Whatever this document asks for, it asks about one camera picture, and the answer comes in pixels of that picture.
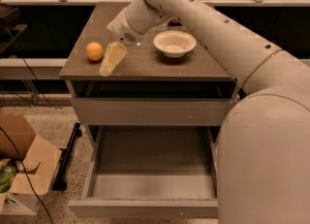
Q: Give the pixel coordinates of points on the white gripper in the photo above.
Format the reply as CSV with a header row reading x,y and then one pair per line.
x,y
123,30

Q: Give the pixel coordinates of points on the orange fruit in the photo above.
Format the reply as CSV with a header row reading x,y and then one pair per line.
x,y
94,51

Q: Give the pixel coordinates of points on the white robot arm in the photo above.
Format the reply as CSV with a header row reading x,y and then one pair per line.
x,y
263,147

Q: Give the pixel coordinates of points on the grey drawer cabinet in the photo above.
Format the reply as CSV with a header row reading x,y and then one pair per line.
x,y
145,72

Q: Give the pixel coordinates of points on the closed upper grey drawer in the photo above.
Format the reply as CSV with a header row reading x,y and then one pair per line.
x,y
133,112

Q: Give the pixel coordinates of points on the open lower grey drawer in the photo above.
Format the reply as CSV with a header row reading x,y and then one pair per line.
x,y
150,172

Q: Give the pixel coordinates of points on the white bowl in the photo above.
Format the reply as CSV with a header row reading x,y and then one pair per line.
x,y
174,44

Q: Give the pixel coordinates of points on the crinkled snack bag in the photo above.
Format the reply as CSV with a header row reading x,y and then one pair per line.
x,y
174,22

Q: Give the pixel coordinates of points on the open cardboard box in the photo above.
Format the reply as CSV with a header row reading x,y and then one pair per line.
x,y
35,160

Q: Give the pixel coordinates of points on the black floor bar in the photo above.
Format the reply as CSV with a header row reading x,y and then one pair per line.
x,y
59,183

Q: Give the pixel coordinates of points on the green item in box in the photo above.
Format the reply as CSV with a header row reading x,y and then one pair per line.
x,y
6,178

